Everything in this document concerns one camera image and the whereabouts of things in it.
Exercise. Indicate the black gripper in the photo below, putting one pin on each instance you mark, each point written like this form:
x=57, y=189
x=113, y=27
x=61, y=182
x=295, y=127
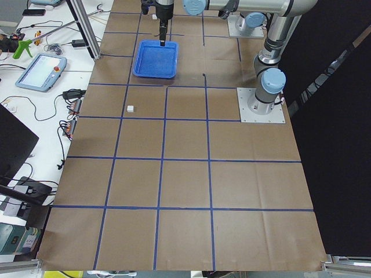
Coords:
x=163, y=12

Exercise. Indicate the blue plastic tray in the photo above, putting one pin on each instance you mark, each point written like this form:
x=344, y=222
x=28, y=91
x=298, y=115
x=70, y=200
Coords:
x=156, y=61

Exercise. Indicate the wooden chopsticks pair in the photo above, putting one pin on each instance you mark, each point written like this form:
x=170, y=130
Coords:
x=98, y=19

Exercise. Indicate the black power adapter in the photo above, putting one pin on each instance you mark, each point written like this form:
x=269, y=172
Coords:
x=78, y=43

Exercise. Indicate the blue teach pendant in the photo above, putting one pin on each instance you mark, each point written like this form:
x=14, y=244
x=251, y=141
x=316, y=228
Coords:
x=42, y=73

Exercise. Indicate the black smartphone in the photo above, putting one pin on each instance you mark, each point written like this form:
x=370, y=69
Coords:
x=33, y=12

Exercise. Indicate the black monitor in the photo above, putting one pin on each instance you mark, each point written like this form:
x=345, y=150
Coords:
x=17, y=142

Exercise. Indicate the black monitor stand base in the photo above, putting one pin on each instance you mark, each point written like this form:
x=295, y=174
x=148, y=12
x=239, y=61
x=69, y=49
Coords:
x=30, y=191

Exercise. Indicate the teal box on floor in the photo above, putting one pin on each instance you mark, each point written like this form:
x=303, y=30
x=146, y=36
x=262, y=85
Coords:
x=18, y=240

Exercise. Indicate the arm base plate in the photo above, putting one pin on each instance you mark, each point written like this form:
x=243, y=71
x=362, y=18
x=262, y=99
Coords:
x=251, y=110
x=246, y=26

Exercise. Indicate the aluminium frame post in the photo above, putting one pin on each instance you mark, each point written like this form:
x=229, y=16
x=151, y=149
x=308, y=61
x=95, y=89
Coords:
x=81, y=18

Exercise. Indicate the green handled reach grabber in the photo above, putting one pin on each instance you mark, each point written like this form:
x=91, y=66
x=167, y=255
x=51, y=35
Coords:
x=25, y=44

